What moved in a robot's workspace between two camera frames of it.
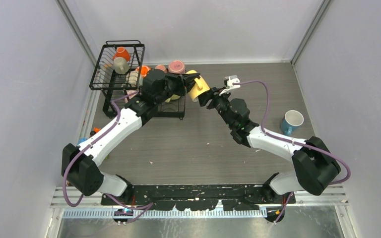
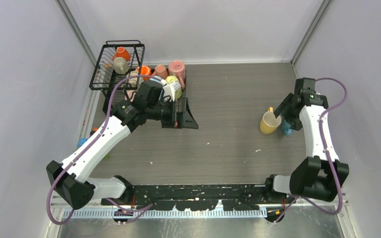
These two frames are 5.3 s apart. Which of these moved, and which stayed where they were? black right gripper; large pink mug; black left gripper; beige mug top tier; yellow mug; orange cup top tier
Moved: black left gripper; black right gripper; yellow mug
Stayed: orange cup top tier; beige mug top tier; large pink mug
